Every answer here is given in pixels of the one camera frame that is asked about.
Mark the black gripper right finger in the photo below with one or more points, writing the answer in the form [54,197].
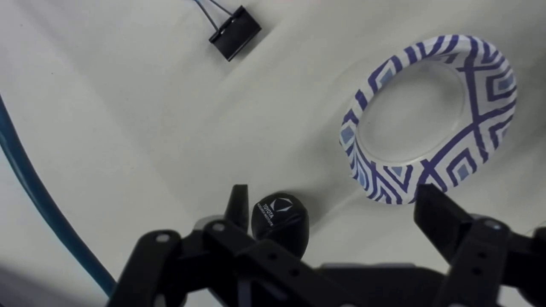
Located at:
[495,262]

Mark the small black coffee pod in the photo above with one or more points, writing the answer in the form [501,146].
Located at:
[278,219]

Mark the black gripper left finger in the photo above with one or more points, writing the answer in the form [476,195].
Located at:
[187,274]

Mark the blue white patterned paper bowl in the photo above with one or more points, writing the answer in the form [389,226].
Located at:
[483,113]

